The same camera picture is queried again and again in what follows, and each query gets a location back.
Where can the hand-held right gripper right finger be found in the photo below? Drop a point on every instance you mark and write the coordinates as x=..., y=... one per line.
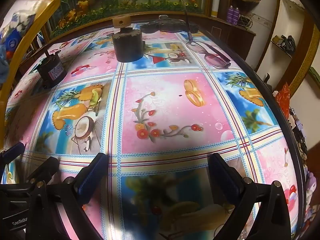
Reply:
x=226, y=177

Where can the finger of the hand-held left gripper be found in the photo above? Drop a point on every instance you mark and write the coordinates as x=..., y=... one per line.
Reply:
x=12, y=153
x=46, y=168

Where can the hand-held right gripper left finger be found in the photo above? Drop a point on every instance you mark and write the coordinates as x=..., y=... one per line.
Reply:
x=92, y=177

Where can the blue white tissue pack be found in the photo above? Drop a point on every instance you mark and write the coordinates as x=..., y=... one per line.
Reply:
x=12, y=41

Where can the white plastic bag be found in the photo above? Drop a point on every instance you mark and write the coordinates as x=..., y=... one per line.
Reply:
x=27, y=12

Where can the white tray with gold rim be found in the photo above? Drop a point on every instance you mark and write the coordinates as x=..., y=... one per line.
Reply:
x=37, y=7

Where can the purple plush toy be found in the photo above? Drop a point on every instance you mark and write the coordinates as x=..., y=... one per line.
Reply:
x=311, y=187

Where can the black cup with straw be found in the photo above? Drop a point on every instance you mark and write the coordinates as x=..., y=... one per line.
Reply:
x=51, y=71

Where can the red plastic bag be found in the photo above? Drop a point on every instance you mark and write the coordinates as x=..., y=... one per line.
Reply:
x=285, y=97

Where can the printed plastic tablecloth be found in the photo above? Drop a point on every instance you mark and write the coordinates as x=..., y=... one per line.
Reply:
x=162, y=100

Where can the eyeglasses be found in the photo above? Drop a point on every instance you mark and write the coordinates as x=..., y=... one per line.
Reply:
x=212, y=55

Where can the dark cylindrical weight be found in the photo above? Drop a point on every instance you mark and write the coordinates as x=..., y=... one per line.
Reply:
x=128, y=47

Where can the dark items on shelf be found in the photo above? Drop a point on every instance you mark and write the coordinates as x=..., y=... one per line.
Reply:
x=287, y=42

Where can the wooden spool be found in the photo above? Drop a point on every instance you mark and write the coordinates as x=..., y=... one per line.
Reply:
x=121, y=21

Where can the purple bottle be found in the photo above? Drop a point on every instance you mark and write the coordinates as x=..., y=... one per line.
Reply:
x=230, y=15
x=235, y=16

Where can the black device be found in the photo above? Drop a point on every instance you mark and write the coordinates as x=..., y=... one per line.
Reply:
x=162, y=26

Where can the white arched wall shelf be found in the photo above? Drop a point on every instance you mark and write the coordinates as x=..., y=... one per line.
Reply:
x=287, y=20

